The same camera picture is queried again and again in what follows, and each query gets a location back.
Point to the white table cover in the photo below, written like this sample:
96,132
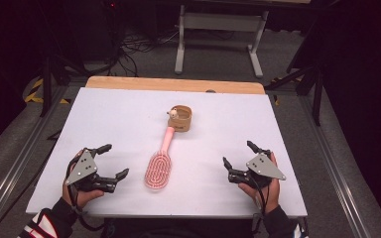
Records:
129,132

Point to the person's left hand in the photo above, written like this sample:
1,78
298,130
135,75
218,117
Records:
84,197

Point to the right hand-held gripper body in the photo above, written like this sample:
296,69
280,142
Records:
263,167

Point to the wooden cup with bear figure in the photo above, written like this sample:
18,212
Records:
180,120

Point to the pink hairbrush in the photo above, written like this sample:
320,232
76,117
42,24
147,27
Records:
158,168

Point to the yellow black hazard tape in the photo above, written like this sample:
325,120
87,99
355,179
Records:
34,92
275,99

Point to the black tripod stand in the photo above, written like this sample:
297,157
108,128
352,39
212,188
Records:
317,95
47,89

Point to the person's right hand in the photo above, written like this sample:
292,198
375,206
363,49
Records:
271,195

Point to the grey metal desk frame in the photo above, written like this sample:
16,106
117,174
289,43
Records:
221,21

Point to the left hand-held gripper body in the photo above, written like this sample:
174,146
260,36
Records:
82,167

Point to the aluminium floor rail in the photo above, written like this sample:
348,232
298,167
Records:
16,165
334,165

